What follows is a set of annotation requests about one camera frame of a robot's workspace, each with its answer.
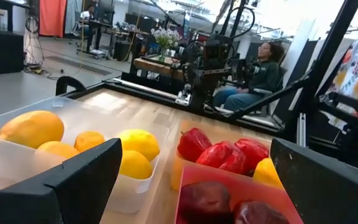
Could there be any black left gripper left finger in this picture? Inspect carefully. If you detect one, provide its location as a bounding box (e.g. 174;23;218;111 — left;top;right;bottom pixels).
0;138;124;224

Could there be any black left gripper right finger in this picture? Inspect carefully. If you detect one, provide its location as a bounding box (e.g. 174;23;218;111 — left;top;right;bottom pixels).
270;138;358;224

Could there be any small orange-yellow citrus fruit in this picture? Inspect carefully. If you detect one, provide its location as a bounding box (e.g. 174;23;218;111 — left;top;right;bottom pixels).
73;130;106;153
37;140;80;160

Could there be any yellow bell pepper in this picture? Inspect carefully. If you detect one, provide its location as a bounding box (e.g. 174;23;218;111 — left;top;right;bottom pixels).
252;157;285;190

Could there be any black metal stand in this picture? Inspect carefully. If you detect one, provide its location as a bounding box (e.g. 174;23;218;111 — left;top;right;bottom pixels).
308;91;358;170

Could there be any orange-yellow mango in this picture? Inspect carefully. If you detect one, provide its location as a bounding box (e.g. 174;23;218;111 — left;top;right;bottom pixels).
0;110;65;149

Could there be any clear plastic bin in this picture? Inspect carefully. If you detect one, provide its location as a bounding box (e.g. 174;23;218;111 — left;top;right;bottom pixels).
0;95;170;215

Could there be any pink translucent plastic bin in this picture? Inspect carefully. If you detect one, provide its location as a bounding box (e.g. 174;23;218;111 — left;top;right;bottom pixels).
174;164;304;224

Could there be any red bell pepper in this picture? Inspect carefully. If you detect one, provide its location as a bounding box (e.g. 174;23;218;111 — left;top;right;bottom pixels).
234;138;270;172
196;141;236;166
218;151;249;175
177;127;213;162

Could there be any orange translucent plastic bin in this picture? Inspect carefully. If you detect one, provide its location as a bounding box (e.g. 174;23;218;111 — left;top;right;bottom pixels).
170;119;287;192

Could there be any person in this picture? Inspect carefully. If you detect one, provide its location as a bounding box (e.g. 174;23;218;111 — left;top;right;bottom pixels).
78;4;96;35
213;42;287;113

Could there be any black cabinet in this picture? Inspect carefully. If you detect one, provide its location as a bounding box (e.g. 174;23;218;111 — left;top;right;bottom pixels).
0;29;25;77

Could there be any wooden background table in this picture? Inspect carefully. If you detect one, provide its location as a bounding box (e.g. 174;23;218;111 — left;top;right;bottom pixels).
133;55;186;82

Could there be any orange-red hanging curtain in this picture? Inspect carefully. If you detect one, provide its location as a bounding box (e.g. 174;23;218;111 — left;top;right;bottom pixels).
39;0;68;39

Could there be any white flower bouquet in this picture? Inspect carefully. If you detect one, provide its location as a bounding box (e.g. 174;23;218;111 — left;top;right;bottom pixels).
150;27;181;62

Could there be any black aluminium table frame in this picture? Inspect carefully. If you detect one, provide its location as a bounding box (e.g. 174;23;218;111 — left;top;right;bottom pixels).
103;0;358;141

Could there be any silver metal bracket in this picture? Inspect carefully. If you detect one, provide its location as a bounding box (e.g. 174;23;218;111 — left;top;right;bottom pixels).
175;83;194;107

